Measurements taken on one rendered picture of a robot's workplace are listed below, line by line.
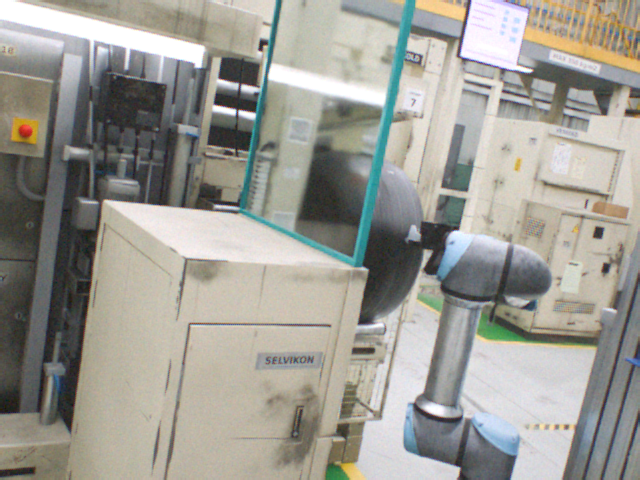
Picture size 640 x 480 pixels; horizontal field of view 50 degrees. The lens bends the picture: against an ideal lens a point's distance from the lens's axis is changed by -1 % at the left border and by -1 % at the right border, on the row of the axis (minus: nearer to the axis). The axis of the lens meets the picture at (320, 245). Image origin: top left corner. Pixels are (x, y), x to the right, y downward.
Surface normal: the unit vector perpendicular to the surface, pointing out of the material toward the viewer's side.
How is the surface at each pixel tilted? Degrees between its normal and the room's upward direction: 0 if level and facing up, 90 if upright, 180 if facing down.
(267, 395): 90
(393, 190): 46
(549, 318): 90
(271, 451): 90
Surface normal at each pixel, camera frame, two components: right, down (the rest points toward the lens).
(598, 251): 0.37, 0.22
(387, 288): 0.43, 0.55
